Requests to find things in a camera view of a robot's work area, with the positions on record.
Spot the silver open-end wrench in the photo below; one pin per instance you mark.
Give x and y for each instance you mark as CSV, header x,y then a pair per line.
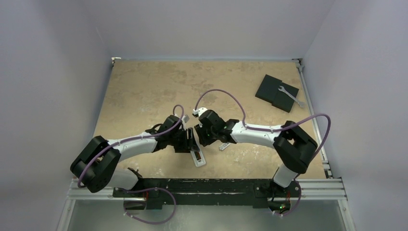
x,y
300,103

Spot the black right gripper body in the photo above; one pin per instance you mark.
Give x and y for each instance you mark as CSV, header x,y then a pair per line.
x,y
201,134

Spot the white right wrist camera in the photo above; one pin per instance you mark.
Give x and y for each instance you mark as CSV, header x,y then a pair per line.
x,y
198,112

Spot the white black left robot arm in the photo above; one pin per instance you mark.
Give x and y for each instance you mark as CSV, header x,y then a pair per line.
x,y
96,165

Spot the black foam pad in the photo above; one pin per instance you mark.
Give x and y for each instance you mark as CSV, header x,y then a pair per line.
x,y
269,92

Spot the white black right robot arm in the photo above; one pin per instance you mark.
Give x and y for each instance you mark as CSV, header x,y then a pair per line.
x,y
293,145

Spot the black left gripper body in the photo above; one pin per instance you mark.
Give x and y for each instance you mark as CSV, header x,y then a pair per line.
x,y
181,140

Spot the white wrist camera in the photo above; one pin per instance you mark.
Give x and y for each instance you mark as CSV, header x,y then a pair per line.
x,y
198,112
185,119

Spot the white battery compartment cover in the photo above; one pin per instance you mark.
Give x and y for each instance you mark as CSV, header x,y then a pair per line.
x,y
224,146

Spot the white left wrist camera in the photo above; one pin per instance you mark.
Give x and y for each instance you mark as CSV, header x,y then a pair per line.
x,y
185,119

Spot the white remote control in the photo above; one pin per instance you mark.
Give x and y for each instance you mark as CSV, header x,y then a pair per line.
x,y
198,158

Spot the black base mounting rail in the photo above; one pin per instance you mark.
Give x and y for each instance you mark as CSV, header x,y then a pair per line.
x,y
256,193

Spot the aluminium table edge frame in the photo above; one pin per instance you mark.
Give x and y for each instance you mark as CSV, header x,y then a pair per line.
x,y
343,203

